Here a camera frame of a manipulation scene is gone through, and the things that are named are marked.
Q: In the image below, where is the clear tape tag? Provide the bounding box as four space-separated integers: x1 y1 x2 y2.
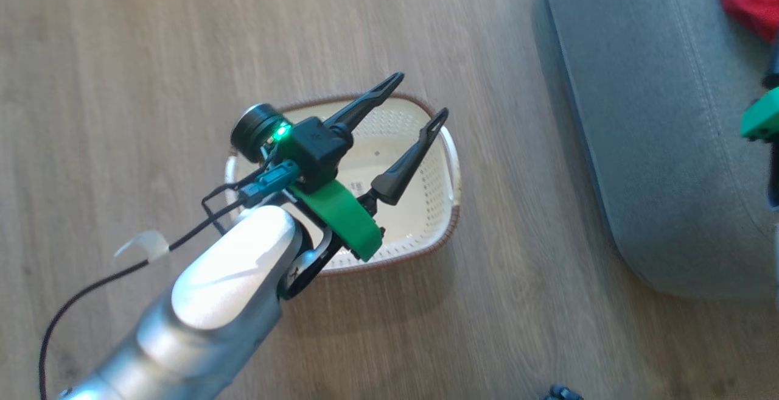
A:
114 230 170 262

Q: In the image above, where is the small black object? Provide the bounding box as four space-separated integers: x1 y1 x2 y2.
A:
543 384 585 400

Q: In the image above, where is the white basket with brown rim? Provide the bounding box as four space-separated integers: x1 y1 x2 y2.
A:
224 93 462 277

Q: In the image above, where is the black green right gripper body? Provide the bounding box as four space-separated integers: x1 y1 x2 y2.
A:
739 40 779 143

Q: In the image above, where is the grey fabric sofa seat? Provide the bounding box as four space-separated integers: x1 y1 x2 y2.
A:
539 0 779 301

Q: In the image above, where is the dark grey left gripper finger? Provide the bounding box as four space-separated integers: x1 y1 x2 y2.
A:
324 71 406 134
370 107 450 206

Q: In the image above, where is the teal cable connector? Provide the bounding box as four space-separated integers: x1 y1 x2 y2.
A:
239 160 302 207

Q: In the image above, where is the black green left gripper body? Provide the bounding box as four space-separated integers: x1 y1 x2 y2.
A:
282 116 385 262

